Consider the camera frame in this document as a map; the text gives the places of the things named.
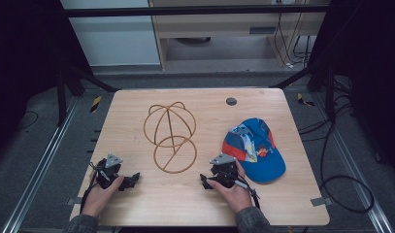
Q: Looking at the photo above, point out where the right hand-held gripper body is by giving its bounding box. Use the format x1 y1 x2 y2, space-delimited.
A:
209 152 241 189

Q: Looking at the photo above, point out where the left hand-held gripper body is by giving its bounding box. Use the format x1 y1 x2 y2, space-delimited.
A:
95 152 124 190

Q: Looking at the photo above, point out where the blue and orange cap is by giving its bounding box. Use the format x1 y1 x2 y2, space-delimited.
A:
221 116 287 184

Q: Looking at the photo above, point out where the brown wire hat stand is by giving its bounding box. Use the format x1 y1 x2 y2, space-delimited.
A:
143 101 198 175

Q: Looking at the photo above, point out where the person's right hand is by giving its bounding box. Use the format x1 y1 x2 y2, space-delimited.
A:
206 159 254 215

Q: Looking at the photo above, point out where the person's left hand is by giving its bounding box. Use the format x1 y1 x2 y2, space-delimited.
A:
81 175 125 218

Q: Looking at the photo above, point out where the yellow and black tape marker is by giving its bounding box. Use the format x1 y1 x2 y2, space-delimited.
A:
89 94 103 114

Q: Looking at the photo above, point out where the black metal stand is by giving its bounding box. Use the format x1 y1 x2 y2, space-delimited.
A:
54 62 119 128
270 61 337 123

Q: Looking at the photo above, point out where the white cabinet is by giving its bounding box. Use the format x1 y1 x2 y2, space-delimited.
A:
59 0 162 68

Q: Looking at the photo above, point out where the black curtain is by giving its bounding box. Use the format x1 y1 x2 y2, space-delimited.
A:
0 0 93 163
310 0 395 183

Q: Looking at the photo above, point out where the light wooden desk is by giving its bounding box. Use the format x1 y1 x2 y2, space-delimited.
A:
148 0 319 71

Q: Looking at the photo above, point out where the left hand-held gripper cable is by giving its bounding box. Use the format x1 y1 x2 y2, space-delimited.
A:
79 161 101 215

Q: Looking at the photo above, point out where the hand-held gripper cable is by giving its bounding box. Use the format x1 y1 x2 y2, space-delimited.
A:
233 179 262 210
79 161 101 215

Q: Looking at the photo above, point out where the right hand-held gripper cable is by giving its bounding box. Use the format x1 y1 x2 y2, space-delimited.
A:
233 179 262 210

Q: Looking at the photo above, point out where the aluminium floor rail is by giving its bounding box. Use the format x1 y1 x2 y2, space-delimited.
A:
0 96 81 233
310 92 395 233

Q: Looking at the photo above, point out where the black floor cable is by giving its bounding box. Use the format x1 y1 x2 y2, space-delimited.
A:
297 106 376 215

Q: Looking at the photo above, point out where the grey table bracket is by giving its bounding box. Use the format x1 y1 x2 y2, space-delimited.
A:
310 195 334 208

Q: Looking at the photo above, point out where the bundle of black desk cables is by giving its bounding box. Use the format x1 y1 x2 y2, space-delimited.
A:
273 12 313 70

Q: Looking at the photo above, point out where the black frame crossbar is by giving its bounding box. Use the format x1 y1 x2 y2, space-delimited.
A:
60 3 331 19

